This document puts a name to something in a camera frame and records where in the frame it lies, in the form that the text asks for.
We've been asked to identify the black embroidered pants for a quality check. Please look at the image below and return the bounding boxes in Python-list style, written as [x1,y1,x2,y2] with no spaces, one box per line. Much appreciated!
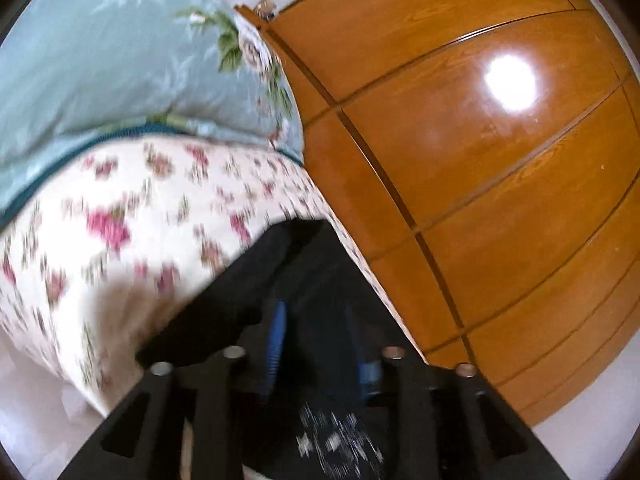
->
[137,220,421,479]

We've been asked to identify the floral white bedspread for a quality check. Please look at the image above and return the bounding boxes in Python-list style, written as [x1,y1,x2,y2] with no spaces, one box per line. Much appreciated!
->
[0,131,426,418]

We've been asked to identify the wooden wardrobe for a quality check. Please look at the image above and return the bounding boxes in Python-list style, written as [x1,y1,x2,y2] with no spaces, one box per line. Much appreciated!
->
[244,0,639,424]

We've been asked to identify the light blue floral pillow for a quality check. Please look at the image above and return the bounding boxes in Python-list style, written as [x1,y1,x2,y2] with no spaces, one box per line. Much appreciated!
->
[1,0,304,222]

